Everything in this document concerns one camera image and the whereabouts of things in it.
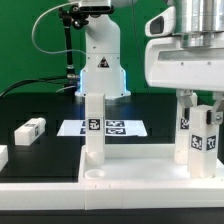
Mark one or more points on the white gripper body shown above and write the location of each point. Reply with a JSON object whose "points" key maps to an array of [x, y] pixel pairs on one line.
{"points": [[168, 65]]}

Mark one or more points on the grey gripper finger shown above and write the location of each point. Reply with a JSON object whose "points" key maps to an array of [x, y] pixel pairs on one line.
{"points": [[215, 115], [185, 100]]}

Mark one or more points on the white desk top tray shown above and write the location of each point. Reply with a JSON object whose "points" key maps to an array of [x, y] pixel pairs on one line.
{"points": [[150, 163]]}

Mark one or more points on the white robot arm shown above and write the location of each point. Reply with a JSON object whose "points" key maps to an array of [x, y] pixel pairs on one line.
{"points": [[197, 23]]}

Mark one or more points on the fiducial marker sheet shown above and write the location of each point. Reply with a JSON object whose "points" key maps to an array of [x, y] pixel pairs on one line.
{"points": [[113, 128]]}

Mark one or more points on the white front fence bar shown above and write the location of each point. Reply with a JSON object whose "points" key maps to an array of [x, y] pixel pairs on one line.
{"points": [[119, 195]]}

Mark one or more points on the white fence bar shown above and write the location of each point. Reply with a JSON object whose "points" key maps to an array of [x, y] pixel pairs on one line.
{"points": [[119, 195], [3, 156]]}

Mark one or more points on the white left fence bar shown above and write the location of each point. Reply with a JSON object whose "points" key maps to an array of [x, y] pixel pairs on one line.
{"points": [[3, 156]]}

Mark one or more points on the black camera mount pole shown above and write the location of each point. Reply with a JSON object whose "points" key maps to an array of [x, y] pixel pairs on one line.
{"points": [[71, 19]]}

